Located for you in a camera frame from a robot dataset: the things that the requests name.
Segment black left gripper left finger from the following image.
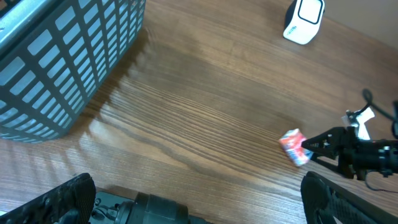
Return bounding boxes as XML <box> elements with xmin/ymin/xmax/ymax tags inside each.
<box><xmin>1</xmin><ymin>173</ymin><xmax>96</xmax><ymax>224</ymax></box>

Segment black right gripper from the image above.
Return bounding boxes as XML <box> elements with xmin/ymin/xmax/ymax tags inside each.
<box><xmin>302</xmin><ymin>127</ymin><xmax>397</xmax><ymax>180</ymax></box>

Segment grey plastic mesh basket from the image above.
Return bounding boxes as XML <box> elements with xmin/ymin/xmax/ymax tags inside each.
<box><xmin>1</xmin><ymin>0</ymin><xmax>146</xmax><ymax>143</ymax></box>

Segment red orange small carton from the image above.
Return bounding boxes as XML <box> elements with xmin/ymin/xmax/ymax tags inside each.
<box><xmin>279</xmin><ymin>129</ymin><xmax>313</xmax><ymax>167</ymax></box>

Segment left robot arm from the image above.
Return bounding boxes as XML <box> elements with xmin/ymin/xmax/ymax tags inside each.
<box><xmin>1</xmin><ymin>172</ymin><xmax>397</xmax><ymax>224</ymax></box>

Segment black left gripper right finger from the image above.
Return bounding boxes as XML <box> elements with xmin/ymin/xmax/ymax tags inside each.
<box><xmin>300</xmin><ymin>171</ymin><xmax>397</xmax><ymax>224</ymax></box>

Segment black right camera cable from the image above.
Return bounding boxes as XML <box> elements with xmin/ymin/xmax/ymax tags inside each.
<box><xmin>345</xmin><ymin>88</ymin><xmax>398</xmax><ymax>192</ymax></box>

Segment white barcode scanner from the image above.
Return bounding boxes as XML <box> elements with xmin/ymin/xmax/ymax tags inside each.
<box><xmin>283</xmin><ymin>0</ymin><xmax>325</xmax><ymax>45</ymax></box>

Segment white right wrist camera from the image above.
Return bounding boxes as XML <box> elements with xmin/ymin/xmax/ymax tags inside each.
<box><xmin>341</xmin><ymin>107</ymin><xmax>375</xmax><ymax>140</ymax></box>

